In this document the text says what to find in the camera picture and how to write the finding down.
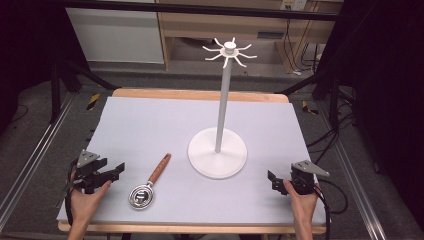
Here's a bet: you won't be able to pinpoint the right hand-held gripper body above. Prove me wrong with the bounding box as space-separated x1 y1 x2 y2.
288 159 331 196

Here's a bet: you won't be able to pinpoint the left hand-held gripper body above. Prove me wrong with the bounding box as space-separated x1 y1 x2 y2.
70 149 113 195

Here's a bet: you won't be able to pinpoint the person's right hand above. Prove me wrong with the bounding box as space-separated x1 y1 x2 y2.
282 179 320 229

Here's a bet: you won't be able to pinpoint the person's left hand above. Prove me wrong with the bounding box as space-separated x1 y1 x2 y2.
68 179 113 229

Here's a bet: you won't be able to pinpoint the pale blue table mat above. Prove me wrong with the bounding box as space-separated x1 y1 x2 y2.
56 96 327 225

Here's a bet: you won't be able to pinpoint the white hook rack stand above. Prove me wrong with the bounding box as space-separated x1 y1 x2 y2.
187 36 259 181

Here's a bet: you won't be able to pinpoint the yellow black floor marker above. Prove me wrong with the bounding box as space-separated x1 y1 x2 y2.
86 92 101 111
301 100 319 116

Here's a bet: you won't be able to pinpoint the black metal stand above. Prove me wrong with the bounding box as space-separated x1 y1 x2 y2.
274 63 356 129
49 59 118 125

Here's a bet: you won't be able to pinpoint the black curtain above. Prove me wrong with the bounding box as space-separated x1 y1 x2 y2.
315 0 424 231
0 0 90 134

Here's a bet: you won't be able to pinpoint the white cabinet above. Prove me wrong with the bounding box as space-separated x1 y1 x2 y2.
65 7 165 65

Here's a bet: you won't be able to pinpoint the white power strip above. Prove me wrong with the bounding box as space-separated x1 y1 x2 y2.
280 0 308 12

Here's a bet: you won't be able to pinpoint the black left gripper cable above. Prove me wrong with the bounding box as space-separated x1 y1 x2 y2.
64 158 78 228

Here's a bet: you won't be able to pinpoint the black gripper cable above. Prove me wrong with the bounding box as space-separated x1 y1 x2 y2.
312 178 350 240
64 158 78 228

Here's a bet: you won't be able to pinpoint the metal spoon with wooden handle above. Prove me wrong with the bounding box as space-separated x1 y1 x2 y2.
127 152 173 211

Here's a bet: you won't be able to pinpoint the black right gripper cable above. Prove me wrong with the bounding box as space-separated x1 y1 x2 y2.
312 178 350 240

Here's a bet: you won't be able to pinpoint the black floor cables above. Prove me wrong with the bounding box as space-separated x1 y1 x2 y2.
305 112 358 165

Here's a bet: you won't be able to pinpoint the metal floor rail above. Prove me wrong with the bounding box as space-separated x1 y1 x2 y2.
0 92 77 232
315 99 388 240

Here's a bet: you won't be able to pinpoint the black cables under desk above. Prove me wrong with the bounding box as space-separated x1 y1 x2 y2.
283 18 323 75

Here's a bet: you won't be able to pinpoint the black frame bar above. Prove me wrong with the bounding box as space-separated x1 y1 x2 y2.
62 0 338 22

